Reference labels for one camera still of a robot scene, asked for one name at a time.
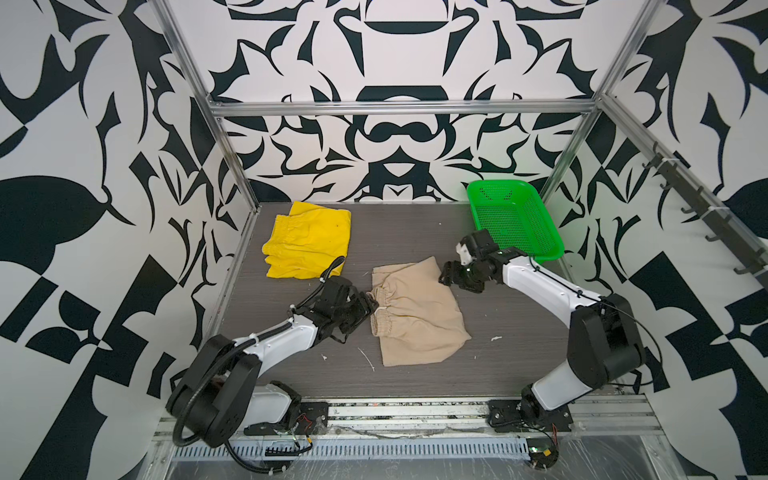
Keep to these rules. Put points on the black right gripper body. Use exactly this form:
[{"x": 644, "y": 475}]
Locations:
[{"x": 470, "y": 277}]

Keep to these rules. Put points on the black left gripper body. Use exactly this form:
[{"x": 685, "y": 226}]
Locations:
[{"x": 352, "y": 314}]

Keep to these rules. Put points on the beige shorts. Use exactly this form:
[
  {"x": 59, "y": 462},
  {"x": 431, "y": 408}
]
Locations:
[{"x": 418, "y": 320}]

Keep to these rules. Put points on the green plastic basket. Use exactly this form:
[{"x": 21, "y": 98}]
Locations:
[{"x": 514, "y": 214}]

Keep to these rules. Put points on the yellow shorts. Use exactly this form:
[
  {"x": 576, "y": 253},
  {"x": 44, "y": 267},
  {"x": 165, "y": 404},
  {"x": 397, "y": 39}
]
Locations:
[{"x": 306, "y": 241}]

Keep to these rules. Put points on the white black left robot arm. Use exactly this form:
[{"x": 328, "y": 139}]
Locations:
[{"x": 218, "y": 394}]

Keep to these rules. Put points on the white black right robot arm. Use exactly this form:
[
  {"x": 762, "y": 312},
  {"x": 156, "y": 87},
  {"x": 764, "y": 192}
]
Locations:
[{"x": 604, "y": 341}]

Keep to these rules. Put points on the small green-lit electronics board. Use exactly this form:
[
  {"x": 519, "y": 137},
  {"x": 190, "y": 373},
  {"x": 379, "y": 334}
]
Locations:
[{"x": 543, "y": 453}]

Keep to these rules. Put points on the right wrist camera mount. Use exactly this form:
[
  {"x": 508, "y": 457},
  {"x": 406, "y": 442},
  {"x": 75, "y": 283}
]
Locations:
[{"x": 476, "y": 246}]

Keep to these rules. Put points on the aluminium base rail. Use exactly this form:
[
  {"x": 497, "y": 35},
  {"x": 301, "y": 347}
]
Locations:
[{"x": 393, "y": 418}]

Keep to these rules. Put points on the white slotted cable duct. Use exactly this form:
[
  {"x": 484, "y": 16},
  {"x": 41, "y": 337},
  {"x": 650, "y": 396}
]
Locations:
[{"x": 327, "y": 449}]

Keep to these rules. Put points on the black wall hook rack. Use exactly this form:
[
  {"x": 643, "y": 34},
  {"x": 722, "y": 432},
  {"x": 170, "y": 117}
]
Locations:
[{"x": 701, "y": 204}]

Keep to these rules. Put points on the aluminium cage frame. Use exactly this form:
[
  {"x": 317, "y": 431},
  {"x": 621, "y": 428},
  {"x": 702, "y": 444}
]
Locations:
[{"x": 411, "y": 101}]

